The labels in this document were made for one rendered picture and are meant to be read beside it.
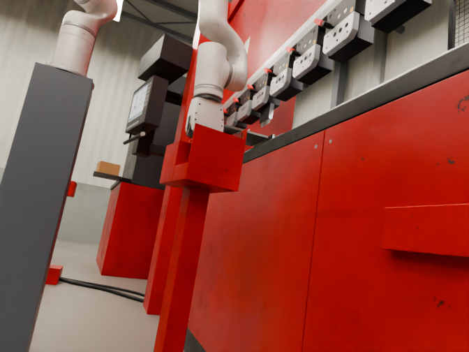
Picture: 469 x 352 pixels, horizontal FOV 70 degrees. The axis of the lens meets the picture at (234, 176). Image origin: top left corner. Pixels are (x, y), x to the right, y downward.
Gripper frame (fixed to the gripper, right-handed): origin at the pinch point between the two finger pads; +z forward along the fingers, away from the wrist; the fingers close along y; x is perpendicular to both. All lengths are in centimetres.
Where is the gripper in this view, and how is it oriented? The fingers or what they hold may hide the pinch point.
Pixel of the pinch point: (202, 154)
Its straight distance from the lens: 94.6
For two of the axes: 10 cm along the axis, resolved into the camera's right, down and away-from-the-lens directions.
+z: -0.8, 9.9, -1.4
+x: 5.2, -0.8, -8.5
